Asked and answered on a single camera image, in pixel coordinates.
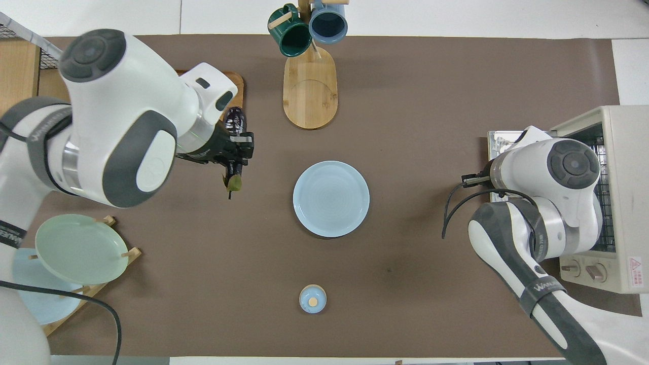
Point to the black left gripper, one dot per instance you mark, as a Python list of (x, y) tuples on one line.
[(213, 149)]

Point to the dark purple eggplant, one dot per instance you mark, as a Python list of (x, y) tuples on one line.
[(236, 120)]

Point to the cream toaster oven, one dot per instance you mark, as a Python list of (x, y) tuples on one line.
[(626, 152)]

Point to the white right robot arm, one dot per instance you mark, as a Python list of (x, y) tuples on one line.
[(568, 167)]

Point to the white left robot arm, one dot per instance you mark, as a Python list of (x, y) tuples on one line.
[(116, 101)]

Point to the wooden serving tray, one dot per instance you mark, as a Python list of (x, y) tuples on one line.
[(237, 86)]

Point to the wooden mug tree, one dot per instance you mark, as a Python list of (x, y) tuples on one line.
[(310, 96)]

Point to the dark green mug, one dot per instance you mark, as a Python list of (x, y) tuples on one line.
[(294, 38)]

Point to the blue mug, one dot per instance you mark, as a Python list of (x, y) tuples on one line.
[(328, 23)]

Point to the brown table mat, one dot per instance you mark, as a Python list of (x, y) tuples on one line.
[(405, 126)]

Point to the small blue bell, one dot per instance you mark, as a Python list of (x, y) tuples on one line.
[(312, 299)]

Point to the mint green plate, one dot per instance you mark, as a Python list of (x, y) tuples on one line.
[(81, 248)]

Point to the wooden plate rack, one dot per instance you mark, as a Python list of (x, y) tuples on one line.
[(96, 291)]

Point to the light blue racked plate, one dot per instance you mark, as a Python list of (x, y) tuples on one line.
[(45, 301)]

